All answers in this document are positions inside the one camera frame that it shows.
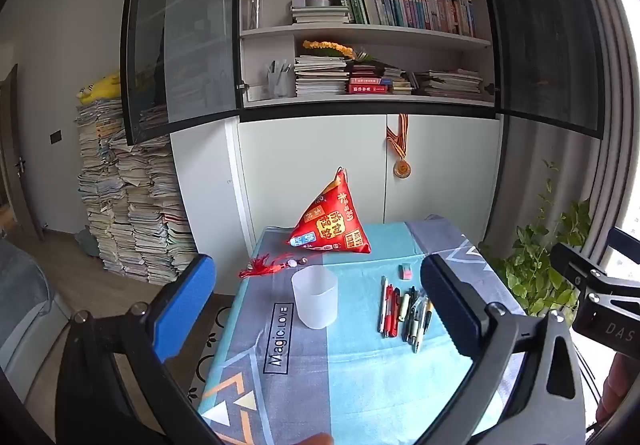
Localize red pyramid pouch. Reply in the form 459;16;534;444
289;167;372;254

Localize thick stack of workbooks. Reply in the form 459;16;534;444
294;55;350;97

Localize gold medal with striped ribbon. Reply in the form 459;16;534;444
385;114;414;178

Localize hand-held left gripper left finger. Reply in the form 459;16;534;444
55;254;217;445

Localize tall pile of magazines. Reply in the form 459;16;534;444
75;97;199;286

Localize yellow artificial flowers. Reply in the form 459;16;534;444
302;40;375;62

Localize wide stack of booklets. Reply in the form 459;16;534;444
416;69;485;100

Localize small stack of mixed books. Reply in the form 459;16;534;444
382;67;419;96

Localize red tassel charm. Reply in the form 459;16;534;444
239;252;310;280

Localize grey curtain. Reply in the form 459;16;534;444
582;0;640;236

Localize yellow plush toy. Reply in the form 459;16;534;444
76;71;122;106

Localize translucent plastic cup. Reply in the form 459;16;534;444
291;266;339;330

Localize white bookcase cabinet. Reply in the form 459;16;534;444
170;0;507;287

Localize beige pen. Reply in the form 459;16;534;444
413;300;427;354

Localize person's right hand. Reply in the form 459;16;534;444
596;359;640;426

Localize patterned blue grey tablecloth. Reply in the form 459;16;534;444
197;215;531;445

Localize glass cabinet door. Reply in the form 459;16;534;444
467;0;607;140
121;0;246;146

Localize grey sofa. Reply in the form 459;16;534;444
0;237;72;368

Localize floral patterned rug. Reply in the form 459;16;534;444
186;304;237;407

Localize stack of red books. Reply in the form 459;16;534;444
347;64;392;95

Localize row of colourful upright books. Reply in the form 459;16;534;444
339;0;477;38

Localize green potted plant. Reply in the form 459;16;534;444
479;161;594;317

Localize clear glass jar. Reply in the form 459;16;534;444
246;0;265;30

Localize stack of white books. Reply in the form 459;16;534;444
291;5;352;24

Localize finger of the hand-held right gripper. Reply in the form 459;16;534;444
550;227;640;300

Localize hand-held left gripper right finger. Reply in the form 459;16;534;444
415;253;587;445

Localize brown wooden door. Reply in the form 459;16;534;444
0;64;44;242

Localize white pen holder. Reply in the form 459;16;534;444
266;60;294;98

